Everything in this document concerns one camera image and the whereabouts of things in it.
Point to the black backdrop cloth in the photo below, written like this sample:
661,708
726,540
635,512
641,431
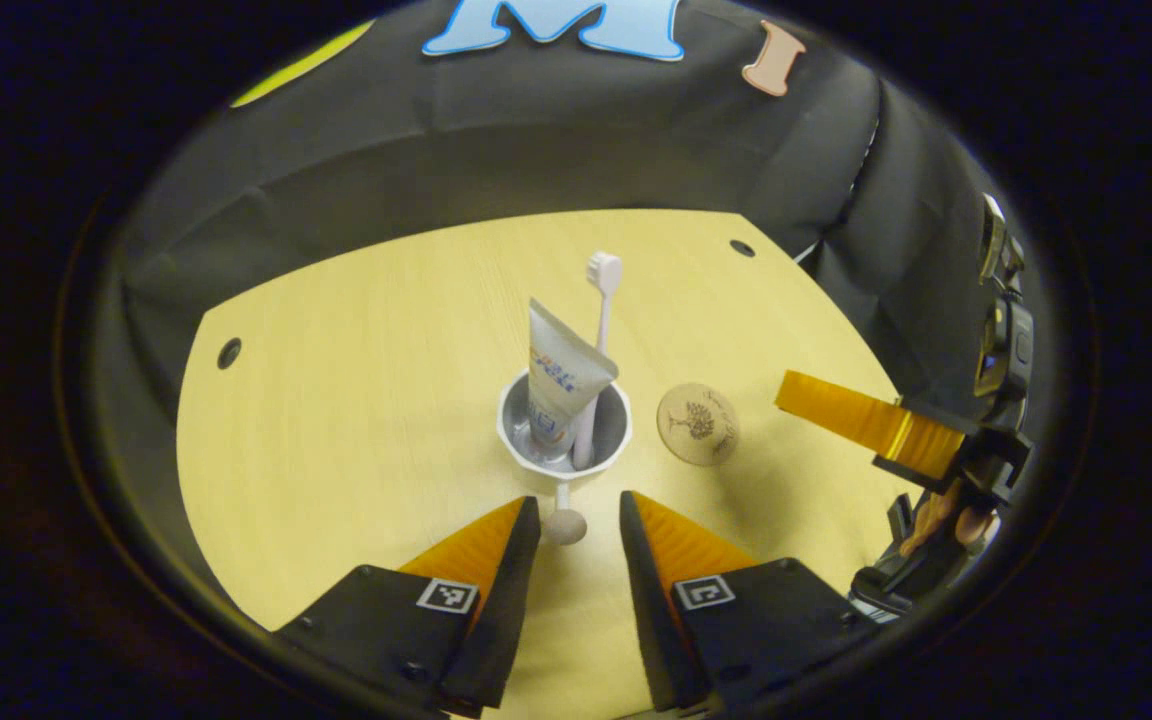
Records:
536,130

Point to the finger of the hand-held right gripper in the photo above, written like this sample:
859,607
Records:
866,420

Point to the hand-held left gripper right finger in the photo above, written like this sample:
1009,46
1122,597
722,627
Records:
651,610

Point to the light wooden desktop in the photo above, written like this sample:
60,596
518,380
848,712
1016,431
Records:
356,450

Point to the white toothpaste tube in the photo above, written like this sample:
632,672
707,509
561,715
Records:
561,380

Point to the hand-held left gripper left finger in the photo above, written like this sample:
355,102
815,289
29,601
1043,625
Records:
506,610

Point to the white toothbrush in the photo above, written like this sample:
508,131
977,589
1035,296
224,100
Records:
602,310

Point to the round cork coaster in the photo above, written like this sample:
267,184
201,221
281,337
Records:
698,425

